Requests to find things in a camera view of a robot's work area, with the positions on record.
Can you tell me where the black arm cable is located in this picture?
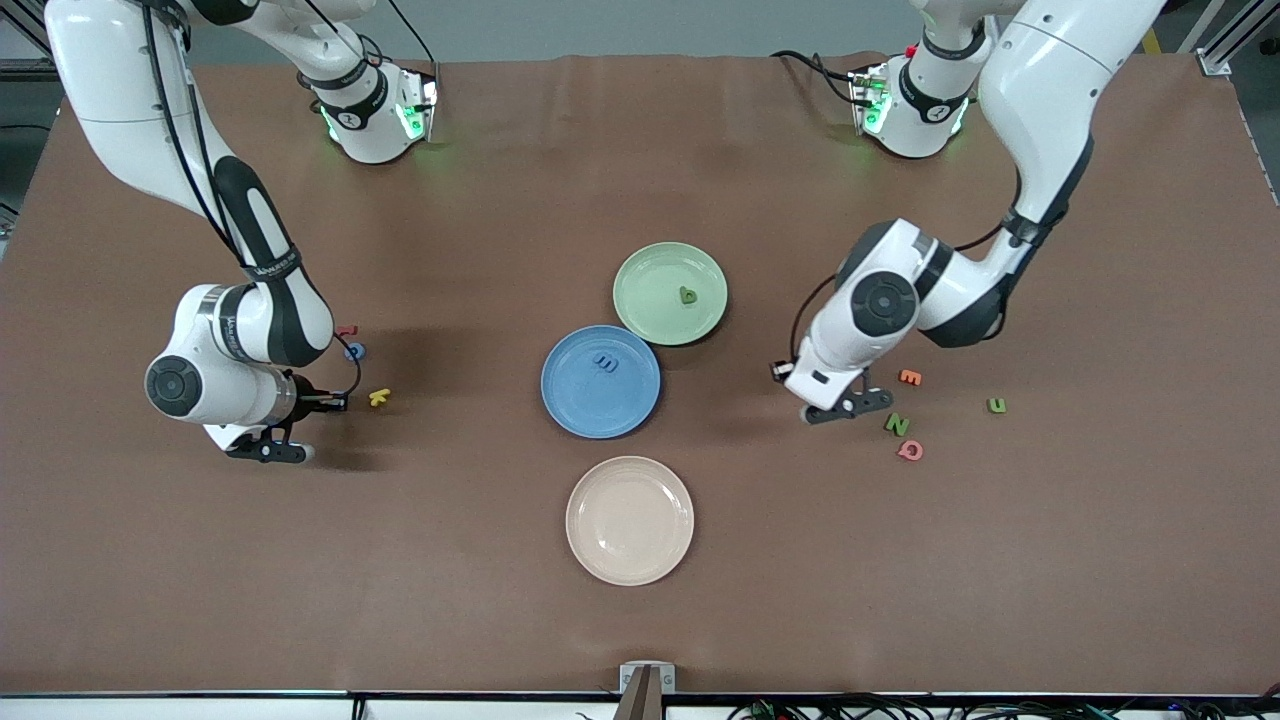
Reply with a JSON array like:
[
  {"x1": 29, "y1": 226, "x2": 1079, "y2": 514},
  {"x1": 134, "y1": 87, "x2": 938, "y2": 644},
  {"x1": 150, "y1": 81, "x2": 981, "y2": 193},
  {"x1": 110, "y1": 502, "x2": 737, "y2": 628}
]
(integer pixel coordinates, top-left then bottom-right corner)
[
  {"x1": 790, "y1": 215, "x2": 1021, "y2": 366},
  {"x1": 140, "y1": 0, "x2": 363, "y2": 401}
]

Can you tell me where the white table edge rail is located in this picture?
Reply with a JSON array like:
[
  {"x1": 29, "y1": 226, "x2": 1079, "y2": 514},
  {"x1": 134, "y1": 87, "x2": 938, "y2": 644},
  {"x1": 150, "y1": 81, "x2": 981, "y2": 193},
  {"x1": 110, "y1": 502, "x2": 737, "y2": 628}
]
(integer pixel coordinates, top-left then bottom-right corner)
[{"x1": 0, "y1": 695, "x2": 1280, "y2": 720}]

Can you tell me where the brown table mat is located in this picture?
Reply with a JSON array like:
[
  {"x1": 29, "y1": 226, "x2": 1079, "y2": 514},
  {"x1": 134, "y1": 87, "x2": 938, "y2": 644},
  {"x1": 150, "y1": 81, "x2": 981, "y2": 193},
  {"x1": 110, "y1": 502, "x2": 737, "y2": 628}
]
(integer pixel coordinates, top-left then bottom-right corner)
[{"x1": 0, "y1": 50, "x2": 1280, "y2": 696}]

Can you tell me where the dark camera pole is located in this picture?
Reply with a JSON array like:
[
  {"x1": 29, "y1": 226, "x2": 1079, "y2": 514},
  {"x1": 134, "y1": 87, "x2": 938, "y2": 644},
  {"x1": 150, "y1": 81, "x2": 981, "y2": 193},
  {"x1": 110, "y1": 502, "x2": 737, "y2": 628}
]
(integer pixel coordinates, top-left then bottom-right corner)
[{"x1": 612, "y1": 666, "x2": 664, "y2": 720}]

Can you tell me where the blue plate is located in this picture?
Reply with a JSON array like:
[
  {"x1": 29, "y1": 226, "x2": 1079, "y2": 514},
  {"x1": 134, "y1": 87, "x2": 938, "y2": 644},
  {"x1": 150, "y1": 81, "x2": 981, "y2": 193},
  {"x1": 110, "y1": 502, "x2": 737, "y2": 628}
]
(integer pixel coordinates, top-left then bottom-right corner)
[{"x1": 540, "y1": 324, "x2": 662, "y2": 440}]

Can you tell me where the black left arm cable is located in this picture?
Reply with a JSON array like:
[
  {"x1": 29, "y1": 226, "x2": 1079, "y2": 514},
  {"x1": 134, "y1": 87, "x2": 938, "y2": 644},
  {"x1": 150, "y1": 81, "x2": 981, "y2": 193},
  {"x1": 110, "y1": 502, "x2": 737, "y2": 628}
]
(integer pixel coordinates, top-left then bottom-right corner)
[{"x1": 790, "y1": 215, "x2": 1021, "y2": 366}]

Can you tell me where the black base cable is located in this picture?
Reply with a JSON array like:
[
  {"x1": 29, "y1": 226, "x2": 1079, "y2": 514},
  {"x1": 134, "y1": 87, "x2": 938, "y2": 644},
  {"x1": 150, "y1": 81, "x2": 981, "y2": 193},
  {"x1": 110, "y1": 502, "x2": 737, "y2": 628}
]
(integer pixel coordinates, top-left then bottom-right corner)
[
  {"x1": 770, "y1": 48, "x2": 863, "y2": 109},
  {"x1": 385, "y1": 0, "x2": 441, "y2": 65}
]

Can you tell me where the grey metal bracket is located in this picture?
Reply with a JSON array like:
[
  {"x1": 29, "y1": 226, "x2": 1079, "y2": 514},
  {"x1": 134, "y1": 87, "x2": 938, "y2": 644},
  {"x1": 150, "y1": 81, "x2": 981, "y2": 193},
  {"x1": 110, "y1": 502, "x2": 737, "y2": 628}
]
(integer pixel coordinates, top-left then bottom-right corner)
[{"x1": 619, "y1": 662, "x2": 677, "y2": 694}]

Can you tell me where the cream plate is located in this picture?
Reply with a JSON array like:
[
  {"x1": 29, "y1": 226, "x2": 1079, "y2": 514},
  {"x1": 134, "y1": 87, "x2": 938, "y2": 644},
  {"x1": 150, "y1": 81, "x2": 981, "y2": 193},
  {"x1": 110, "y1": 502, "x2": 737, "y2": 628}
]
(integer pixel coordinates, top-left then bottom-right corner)
[{"x1": 565, "y1": 455, "x2": 696, "y2": 587}]

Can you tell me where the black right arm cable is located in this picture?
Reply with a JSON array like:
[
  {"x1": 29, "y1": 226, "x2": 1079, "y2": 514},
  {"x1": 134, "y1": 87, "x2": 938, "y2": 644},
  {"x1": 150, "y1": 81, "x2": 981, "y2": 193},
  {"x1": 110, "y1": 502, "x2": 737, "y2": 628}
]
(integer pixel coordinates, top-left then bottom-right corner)
[{"x1": 140, "y1": 0, "x2": 363, "y2": 401}]

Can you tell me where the black cable bundle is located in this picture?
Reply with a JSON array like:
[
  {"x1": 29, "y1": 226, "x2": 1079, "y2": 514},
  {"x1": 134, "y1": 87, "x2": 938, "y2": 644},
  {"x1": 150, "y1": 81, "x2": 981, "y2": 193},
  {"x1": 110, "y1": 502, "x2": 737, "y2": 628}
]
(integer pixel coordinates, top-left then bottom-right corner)
[{"x1": 725, "y1": 690, "x2": 1280, "y2": 720}]

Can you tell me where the green plate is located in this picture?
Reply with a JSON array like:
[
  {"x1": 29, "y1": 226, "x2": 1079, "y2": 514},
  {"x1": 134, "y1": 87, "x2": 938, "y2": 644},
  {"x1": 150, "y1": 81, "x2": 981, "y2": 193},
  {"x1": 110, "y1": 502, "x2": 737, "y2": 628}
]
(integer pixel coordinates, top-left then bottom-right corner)
[{"x1": 612, "y1": 241, "x2": 729, "y2": 348}]

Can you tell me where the aluminium frame post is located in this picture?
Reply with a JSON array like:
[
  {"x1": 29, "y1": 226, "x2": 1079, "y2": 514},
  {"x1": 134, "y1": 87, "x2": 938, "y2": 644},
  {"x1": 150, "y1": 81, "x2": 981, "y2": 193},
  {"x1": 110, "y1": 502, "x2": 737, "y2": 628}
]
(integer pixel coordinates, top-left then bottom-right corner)
[{"x1": 1195, "y1": 0, "x2": 1280, "y2": 78}]

